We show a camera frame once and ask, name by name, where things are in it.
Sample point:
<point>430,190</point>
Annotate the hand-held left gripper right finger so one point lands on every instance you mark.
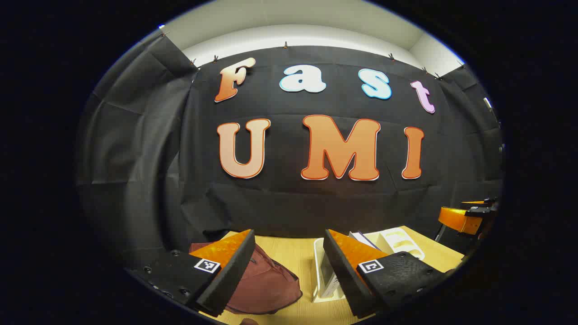
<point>343,280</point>

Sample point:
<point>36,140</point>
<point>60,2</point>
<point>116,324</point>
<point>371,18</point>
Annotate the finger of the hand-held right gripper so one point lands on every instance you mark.
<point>481,202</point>
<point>460,221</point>

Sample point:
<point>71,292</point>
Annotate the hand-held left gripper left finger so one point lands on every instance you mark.
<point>230,280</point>

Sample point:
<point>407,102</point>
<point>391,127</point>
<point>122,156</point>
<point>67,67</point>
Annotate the maroon schoolbag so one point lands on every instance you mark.
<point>266,284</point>

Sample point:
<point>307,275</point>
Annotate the white book with dark cover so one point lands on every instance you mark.
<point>361,238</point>

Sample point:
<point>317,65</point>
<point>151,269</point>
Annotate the white bookshelf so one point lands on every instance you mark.
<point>397,241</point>

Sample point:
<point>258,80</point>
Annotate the black backdrop cloth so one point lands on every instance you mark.
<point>293,203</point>

